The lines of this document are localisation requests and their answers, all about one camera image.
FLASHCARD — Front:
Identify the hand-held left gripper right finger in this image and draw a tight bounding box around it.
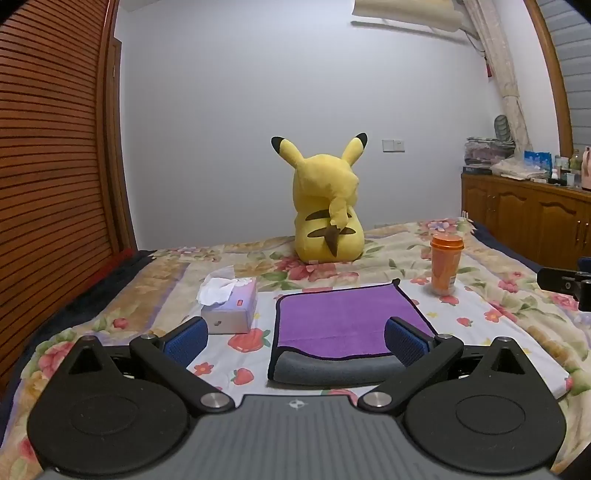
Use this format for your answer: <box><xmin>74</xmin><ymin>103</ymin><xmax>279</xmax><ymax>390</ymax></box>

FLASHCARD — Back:
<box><xmin>359</xmin><ymin>316</ymin><xmax>525</xmax><ymax>413</ymax></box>

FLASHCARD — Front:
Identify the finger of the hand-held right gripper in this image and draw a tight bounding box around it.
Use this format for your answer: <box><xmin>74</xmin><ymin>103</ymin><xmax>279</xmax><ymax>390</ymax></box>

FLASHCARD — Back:
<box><xmin>537</xmin><ymin>267</ymin><xmax>591</xmax><ymax>303</ymax></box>

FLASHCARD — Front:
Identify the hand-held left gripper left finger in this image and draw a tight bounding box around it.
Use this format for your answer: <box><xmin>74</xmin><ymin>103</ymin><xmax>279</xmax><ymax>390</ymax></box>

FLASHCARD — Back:
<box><xmin>69</xmin><ymin>318</ymin><xmax>232</xmax><ymax>413</ymax></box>

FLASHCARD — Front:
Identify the purple towel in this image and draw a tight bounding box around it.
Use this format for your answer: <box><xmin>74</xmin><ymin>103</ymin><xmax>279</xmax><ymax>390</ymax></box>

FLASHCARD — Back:
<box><xmin>267</xmin><ymin>278</ymin><xmax>438</xmax><ymax>387</ymax></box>

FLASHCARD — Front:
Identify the white tissue box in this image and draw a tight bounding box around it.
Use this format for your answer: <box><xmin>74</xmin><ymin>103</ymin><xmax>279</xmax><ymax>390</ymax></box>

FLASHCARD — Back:
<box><xmin>198</xmin><ymin>272</ymin><xmax>258</xmax><ymax>334</ymax></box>

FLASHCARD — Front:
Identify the floral bed sheet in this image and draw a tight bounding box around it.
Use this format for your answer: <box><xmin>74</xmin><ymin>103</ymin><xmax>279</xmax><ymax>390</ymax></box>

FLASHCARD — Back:
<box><xmin>9</xmin><ymin>217</ymin><xmax>591</xmax><ymax>476</ymax></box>

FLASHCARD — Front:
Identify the wooden cabinet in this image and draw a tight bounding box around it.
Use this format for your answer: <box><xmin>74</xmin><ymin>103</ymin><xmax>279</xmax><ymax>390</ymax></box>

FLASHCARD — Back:
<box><xmin>461</xmin><ymin>170</ymin><xmax>591</xmax><ymax>274</ymax></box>

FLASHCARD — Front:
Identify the orange cup with lid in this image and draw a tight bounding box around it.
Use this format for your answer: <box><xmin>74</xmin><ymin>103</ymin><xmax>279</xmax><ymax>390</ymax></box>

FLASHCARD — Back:
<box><xmin>429</xmin><ymin>233</ymin><xmax>465</xmax><ymax>296</ymax></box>

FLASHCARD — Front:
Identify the beige cloth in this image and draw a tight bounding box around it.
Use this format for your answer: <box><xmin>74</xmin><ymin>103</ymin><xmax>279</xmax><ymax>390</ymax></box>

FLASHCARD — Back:
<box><xmin>491</xmin><ymin>158</ymin><xmax>551</xmax><ymax>182</ymax></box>

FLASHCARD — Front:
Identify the blue packet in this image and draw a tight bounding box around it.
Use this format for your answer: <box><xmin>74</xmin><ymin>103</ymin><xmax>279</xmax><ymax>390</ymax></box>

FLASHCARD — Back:
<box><xmin>523</xmin><ymin>150</ymin><xmax>553</xmax><ymax>173</ymax></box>

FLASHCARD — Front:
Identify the dark blue blanket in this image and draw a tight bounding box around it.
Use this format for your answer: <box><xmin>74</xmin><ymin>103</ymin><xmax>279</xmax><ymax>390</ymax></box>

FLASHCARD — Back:
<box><xmin>0</xmin><ymin>248</ymin><xmax>158</xmax><ymax>430</ymax></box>

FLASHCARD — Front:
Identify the stack of folded clothes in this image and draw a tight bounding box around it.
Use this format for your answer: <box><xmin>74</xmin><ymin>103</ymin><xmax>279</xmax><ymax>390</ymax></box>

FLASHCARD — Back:
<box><xmin>464</xmin><ymin>136</ymin><xmax>515</xmax><ymax>169</ymax></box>

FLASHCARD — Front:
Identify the yellow plush toy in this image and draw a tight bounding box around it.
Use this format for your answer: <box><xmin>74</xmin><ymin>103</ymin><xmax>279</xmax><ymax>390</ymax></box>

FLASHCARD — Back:
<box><xmin>270</xmin><ymin>133</ymin><xmax>369</xmax><ymax>265</ymax></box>

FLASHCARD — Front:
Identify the window blind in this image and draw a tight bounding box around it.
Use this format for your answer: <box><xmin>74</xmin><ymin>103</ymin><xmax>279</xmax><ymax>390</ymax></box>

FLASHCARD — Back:
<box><xmin>538</xmin><ymin>0</ymin><xmax>591</xmax><ymax>155</ymax></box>

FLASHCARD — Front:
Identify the beige curtain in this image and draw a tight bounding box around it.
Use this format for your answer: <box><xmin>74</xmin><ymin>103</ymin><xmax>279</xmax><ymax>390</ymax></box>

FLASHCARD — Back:
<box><xmin>463</xmin><ymin>0</ymin><xmax>532</xmax><ymax>153</ymax></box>

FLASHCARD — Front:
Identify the wooden louvred wardrobe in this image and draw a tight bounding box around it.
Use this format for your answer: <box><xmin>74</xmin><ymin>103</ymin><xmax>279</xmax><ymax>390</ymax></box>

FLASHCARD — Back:
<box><xmin>0</xmin><ymin>0</ymin><xmax>139</xmax><ymax>393</ymax></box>

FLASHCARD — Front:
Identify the white air conditioner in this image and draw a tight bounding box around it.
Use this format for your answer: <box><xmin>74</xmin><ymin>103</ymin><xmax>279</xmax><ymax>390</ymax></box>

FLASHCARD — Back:
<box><xmin>351</xmin><ymin>0</ymin><xmax>464</xmax><ymax>34</ymax></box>

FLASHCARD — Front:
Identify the wooden window frame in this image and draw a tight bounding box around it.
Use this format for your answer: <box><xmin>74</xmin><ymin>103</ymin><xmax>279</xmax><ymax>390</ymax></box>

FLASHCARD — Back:
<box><xmin>524</xmin><ymin>0</ymin><xmax>574</xmax><ymax>158</ymax></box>

